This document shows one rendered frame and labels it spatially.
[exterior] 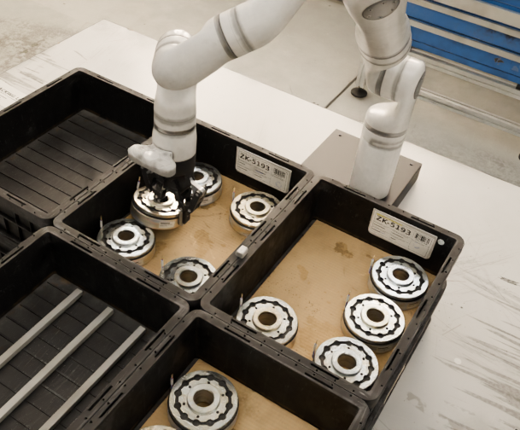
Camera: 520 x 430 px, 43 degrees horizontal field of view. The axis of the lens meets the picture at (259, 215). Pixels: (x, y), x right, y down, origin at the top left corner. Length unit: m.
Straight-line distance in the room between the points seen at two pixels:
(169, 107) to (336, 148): 0.66
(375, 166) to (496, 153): 1.74
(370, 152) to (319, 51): 2.20
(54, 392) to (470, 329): 0.79
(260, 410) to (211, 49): 0.54
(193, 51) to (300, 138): 0.78
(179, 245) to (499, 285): 0.68
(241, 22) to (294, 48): 2.61
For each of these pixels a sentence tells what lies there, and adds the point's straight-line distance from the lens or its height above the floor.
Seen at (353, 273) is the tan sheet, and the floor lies 0.83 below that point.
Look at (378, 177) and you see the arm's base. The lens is 1.48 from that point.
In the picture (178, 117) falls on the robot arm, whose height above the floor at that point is 1.10.
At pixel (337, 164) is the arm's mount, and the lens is 1.60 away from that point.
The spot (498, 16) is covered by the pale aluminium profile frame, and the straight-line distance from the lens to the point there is 2.91.
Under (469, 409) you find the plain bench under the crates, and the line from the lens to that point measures 1.29.
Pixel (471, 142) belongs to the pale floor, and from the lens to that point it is 3.17.
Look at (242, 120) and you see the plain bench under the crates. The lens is 1.79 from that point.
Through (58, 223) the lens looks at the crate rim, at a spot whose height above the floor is 0.93.
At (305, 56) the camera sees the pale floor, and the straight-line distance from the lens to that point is 3.54.
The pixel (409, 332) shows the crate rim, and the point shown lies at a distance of 1.05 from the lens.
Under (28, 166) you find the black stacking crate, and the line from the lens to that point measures 1.45.
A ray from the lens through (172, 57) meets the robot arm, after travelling 1.02.
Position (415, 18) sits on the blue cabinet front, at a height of 0.45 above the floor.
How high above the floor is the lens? 1.72
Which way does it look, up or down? 43 degrees down
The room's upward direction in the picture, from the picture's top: 7 degrees clockwise
